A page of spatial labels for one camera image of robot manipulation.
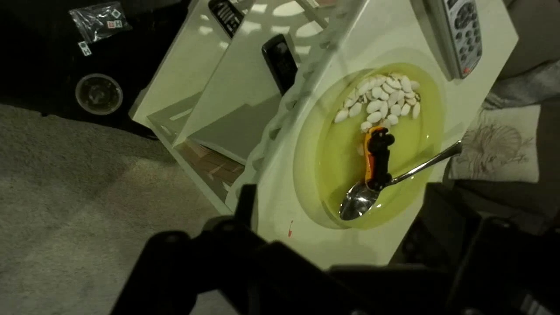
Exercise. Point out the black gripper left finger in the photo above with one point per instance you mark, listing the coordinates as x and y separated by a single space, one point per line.
155 273

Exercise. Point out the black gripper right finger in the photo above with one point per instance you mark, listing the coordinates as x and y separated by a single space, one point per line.
513 263

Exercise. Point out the yellow-green plate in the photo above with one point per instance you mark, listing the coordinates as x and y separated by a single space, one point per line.
338 158

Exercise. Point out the white lattice wooden shelf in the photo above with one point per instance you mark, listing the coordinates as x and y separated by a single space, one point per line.
281 198

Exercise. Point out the light shell print pillow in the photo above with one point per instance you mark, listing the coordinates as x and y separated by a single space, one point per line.
496 146

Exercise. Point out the metal spoon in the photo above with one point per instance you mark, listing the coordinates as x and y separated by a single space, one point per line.
359 202

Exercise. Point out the black and orange toy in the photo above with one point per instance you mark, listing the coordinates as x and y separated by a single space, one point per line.
379 158

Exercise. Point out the small clear cup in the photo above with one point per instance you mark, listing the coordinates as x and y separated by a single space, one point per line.
99 93

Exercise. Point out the grey fabric sofa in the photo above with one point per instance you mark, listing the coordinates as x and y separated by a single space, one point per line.
534 63

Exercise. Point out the pile of white beans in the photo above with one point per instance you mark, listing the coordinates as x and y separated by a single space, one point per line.
382 102

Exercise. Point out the grey remote control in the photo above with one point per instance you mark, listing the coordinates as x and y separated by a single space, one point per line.
461 35

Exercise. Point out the small white cube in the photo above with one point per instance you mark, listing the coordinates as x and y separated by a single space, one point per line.
85 48

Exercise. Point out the black phone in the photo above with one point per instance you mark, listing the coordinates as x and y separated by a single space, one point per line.
281 63

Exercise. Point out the clear plastic bag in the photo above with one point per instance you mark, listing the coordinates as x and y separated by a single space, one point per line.
99 20

